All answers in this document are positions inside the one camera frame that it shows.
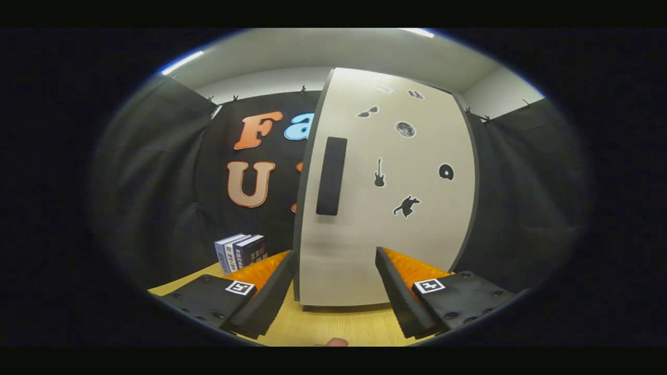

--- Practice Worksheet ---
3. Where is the beige cabinet door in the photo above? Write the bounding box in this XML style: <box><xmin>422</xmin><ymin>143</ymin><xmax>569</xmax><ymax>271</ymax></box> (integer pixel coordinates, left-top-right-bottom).
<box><xmin>293</xmin><ymin>68</ymin><xmax>477</xmax><ymax>308</ymax></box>

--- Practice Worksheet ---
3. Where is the black backdrop cloth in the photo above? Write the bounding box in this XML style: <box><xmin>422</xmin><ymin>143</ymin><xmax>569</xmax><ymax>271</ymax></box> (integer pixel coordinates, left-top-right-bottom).
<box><xmin>89</xmin><ymin>76</ymin><xmax>595</xmax><ymax>292</ymax></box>

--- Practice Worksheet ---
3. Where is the light blue book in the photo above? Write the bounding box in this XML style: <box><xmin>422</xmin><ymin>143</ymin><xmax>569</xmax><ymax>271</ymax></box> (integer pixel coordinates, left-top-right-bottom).
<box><xmin>215</xmin><ymin>235</ymin><xmax>233</xmax><ymax>274</ymax></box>

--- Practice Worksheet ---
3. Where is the black door handle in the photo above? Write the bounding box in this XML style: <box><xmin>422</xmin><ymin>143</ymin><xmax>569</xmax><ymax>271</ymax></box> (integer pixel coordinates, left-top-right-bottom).
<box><xmin>316</xmin><ymin>136</ymin><xmax>348</xmax><ymax>216</ymax></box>

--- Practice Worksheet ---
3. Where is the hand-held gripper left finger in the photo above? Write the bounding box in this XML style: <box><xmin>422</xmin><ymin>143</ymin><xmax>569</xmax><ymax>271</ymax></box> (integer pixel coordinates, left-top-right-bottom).
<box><xmin>149</xmin><ymin>250</ymin><xmax>298</xmax><ymax>340</ymax></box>

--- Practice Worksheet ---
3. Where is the dark blue book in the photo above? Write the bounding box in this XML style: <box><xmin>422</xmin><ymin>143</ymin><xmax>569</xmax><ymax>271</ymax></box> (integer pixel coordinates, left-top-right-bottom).
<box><xmin>233</xmin><ymin>234</ymin><xmax>269</xmax><ymax>269</ymax></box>

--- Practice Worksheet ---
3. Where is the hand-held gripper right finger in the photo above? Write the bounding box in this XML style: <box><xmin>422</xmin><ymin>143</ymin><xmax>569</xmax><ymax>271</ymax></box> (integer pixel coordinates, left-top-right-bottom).
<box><xmin>375</xmin><ymin>247</ymin><xmax>527</xmax><ymax>339</ymax></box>

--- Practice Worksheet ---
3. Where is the white spine book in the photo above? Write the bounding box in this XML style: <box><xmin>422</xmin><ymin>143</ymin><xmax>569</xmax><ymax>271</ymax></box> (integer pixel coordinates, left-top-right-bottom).
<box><xmin>224</xmin><ymin>234</ymin><xmax>245</xmax><ymax>272</ymax></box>

